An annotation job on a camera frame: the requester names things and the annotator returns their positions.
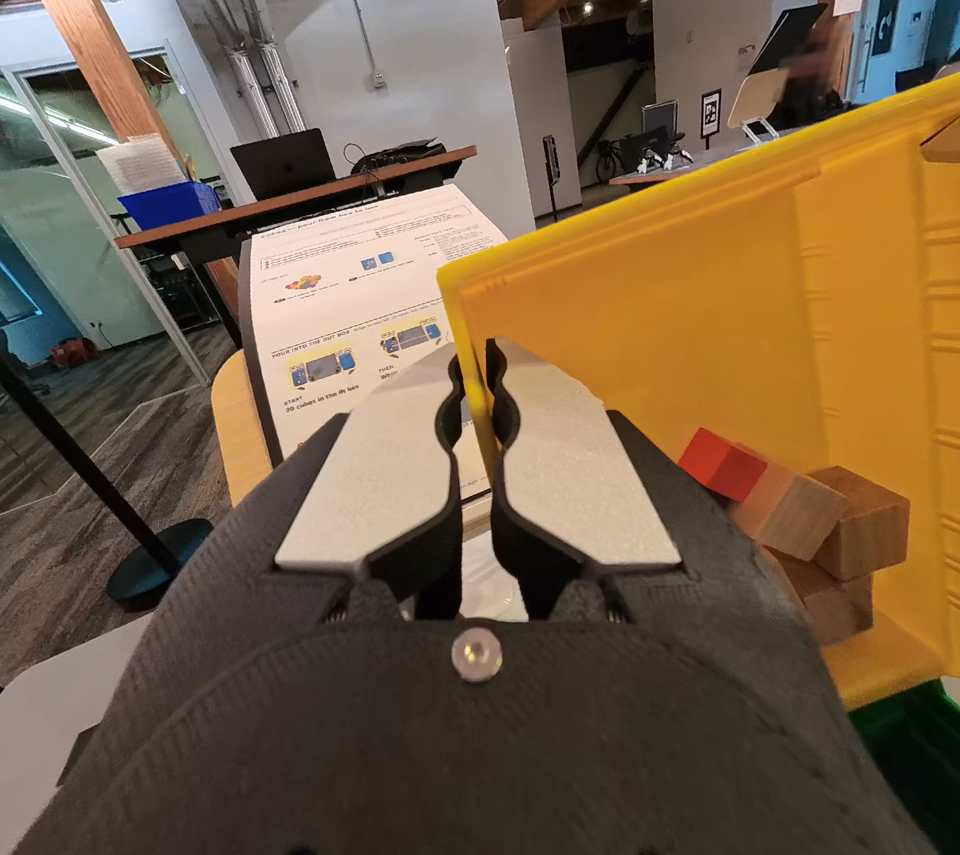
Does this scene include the printed instruction poster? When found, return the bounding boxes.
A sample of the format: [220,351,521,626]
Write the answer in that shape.
[238,183,513,505]

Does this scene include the black round-base stand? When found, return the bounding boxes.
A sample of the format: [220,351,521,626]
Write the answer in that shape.
[0,345,215,612]

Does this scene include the pile of wooden cubes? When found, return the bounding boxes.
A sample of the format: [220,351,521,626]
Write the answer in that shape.
[678,427,912,646]

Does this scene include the brown wooden desk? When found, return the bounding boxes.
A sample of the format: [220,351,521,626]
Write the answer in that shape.
[114,146,479,346]

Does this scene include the black bag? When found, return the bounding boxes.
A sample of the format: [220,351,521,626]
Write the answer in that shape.
[348,137,449,177]

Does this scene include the blue plastic bin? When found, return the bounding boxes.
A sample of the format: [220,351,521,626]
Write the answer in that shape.
[117,180,222,232]

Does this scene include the black tilted panel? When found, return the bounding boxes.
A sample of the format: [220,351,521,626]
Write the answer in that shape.
[747,3,830,76]

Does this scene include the yellow plastic box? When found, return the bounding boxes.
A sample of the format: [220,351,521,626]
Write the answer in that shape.
[436,71,960,714]

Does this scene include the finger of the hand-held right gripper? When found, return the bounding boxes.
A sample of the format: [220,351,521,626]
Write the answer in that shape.
[921,116,960,165]

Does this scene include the stack of clear containers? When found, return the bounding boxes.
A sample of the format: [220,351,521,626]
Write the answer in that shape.
[96,133,187,196]

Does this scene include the light wooden chair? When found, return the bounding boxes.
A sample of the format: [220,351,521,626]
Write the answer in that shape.
[211,347,275,507]

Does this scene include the silver insulated pipes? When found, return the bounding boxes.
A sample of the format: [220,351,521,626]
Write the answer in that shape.
[161,0,309,136]

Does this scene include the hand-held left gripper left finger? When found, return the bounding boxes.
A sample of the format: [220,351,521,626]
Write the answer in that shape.
[274,343,464,622]

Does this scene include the dark wall poster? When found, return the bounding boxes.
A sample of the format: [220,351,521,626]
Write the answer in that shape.
[870,0,903,57]

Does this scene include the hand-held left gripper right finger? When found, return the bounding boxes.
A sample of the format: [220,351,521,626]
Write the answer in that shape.
[486,337,684,621]

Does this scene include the green plastic box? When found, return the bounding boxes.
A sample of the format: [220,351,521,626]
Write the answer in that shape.
[847,678,960,855]

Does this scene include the black laptop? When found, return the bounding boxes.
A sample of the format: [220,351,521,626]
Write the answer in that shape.
[230,127,337,202]

